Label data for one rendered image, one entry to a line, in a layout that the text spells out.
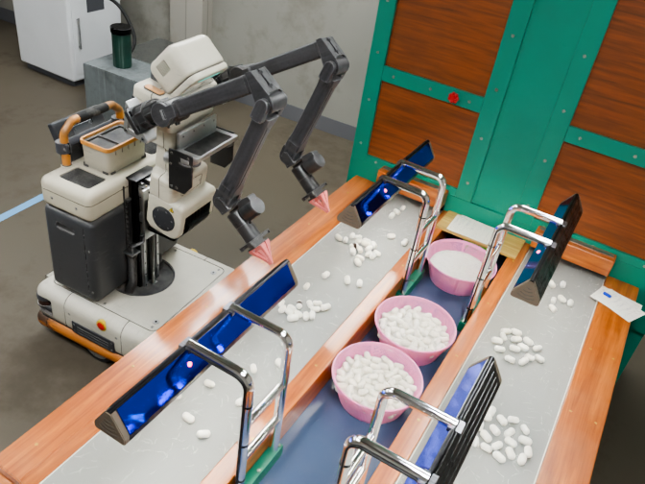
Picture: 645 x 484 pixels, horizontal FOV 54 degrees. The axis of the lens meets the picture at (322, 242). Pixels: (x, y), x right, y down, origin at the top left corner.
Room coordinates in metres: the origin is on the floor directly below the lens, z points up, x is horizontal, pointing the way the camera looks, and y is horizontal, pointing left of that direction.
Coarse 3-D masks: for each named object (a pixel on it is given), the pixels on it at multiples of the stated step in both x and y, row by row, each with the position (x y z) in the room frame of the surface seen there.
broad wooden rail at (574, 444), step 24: (624, 288) 1.93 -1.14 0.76; (600, 312) 1.76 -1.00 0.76; (600, 336) 1.63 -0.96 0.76; (624, 336) 1.65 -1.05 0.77; (600, 360) 1.51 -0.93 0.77; (576, 384) 1.39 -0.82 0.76; (600, 384) 1.40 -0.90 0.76; (576, 408) 1.29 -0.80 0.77; (600, 408) 1.30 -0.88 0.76; (552, 432) 1.21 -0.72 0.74; (576, 432) 1.20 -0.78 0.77; (600, 432) 1.21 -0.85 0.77; (552, 456) 1.10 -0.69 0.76; (576, 456) 1.12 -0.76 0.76; (552, 480) 1.03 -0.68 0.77; (576, 480) 1.04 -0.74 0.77
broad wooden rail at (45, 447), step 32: (352, 192) 2.31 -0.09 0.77; (320, 224) 2.03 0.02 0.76; (288, 256) 1.79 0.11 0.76; (224, 288) 1.56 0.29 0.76; (192, 320) 1.39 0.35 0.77; (160, 352) 1.24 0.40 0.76; (96, 384) 1.09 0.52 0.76; (128, 384) 1.11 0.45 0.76; (64, 416) 0.98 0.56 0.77; (96, 416) 1.00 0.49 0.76; (32, 448) 0.88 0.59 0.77; (64, 448) 0.90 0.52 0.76; (32, 480) 0.81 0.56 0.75
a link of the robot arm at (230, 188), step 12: (264, 108) 1.61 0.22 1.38; (252, 120) 1.65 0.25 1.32; (264, 120) 1.63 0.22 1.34; (252, 132) 1.65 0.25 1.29; (264, 132) 1.65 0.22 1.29; (240, 144) 1.67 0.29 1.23; (252, 144) 1.65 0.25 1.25; (240, 156) 1.66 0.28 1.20; (252, 156) 1.65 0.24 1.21; (240, 168) 1.66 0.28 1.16; (228, 180) 1.67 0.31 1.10; (240, 180) 1.66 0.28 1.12; (216, 192) 1.67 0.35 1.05; (228, 192) 1.66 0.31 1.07; (240, 192) 1.70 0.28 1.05; (228, 204) 1.66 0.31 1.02
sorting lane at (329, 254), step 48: (336, 240) 1.97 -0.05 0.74; (384, 240) 2.03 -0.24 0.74; (336, 288) 1.69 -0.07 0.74; (192, 384) 1.17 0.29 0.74; (240, 384) 1.19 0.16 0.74; (144, 432) 0.99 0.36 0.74; (192, 432) 1.01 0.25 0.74; (48, 480) 0.82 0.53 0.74; (96, 480) 0.84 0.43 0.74; (144, 480) 0.86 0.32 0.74; (192, 480) 0.88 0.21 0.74
